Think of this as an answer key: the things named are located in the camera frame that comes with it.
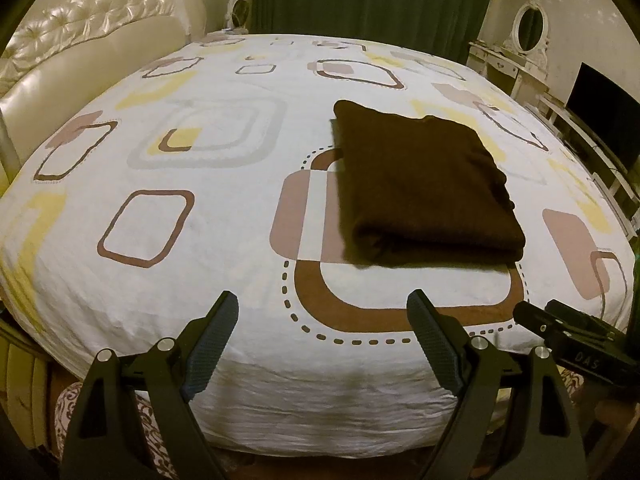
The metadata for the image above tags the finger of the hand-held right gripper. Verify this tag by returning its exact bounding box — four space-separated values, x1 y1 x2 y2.
544 299 617 342
512 301 557 339

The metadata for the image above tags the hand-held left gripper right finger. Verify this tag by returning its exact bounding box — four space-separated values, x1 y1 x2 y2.
406 289 588 480

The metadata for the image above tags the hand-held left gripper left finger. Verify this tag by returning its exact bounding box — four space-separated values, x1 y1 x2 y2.
60 290 240 480

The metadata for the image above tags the brown knit garment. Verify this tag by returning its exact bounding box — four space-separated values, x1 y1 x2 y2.
331 100 527 268

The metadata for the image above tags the bed with patterned white sheet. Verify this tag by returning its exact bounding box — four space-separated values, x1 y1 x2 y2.
0 32 636 446

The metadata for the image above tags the brown swirl patterned cloth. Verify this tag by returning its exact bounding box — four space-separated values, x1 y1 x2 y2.
52 367 601 480

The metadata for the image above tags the black television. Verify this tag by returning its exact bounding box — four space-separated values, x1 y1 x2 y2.
565 62 640 161

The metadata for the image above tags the white dressing table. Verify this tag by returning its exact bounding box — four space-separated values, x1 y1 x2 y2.
467 40 548 98

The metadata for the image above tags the oval white framed mirror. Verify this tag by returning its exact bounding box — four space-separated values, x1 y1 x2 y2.
504 0 551 56

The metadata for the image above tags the cream tufted headboard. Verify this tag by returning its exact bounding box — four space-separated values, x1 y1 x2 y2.
0 0 208 186

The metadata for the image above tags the small round table mirror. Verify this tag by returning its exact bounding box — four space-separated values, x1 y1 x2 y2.
227 0 251 31

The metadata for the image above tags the dark green curtain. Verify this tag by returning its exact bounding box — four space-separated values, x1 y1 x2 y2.
250 0 501 66

